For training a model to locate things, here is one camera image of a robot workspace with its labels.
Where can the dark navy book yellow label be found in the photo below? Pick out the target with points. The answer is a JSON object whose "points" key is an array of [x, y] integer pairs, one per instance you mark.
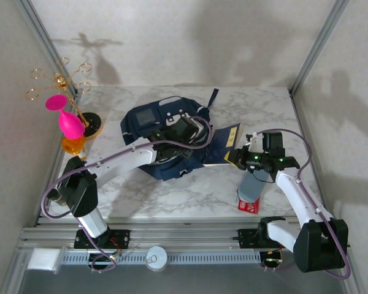
{"points": [[220, 144]]}

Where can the red box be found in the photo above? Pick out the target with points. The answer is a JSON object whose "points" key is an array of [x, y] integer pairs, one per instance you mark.
{"points": [[248, 206]]}

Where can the navy blue backpack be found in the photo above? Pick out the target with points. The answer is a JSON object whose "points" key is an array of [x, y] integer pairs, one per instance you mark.
{"points": [[132, 128]]}

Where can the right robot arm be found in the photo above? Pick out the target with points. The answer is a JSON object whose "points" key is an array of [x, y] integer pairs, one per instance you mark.
{"points": [[294, 190]]}

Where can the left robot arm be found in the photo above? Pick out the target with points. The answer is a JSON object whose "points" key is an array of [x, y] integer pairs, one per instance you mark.
{"points": [[125, 159]]}

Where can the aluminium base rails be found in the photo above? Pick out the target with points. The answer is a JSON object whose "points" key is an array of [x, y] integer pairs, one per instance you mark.
{"points": [[187, 235]]}

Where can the orange plastic cup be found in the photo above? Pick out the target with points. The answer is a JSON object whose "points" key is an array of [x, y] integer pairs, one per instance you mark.
{"points": [[72, 147]]}

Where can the pink plastic goblet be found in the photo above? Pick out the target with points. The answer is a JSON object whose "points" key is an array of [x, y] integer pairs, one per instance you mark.
{"points": [[70, 124]]}

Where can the silver tin can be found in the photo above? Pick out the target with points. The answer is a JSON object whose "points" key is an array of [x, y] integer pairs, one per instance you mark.
{"points": [[156, 258]]}

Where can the black knob metal clamp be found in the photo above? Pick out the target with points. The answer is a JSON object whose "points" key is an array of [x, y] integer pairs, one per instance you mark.
{"points": [[52, 194]]}

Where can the white foam block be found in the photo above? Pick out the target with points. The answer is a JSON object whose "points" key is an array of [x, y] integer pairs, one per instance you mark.
{"points": [[43, 259]]}

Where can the aluminium table side rail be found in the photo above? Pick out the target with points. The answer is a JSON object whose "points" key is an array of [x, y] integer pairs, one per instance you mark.
{"points": [[303, 122], [60, 153]]}

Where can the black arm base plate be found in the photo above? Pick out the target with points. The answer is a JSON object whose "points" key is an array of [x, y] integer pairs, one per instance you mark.
{"points": [[122, 237], [248, 239]]}

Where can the aluminium frame post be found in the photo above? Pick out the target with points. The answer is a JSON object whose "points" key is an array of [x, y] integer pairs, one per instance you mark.
{"points": [[326, 30], [43, 33]]}

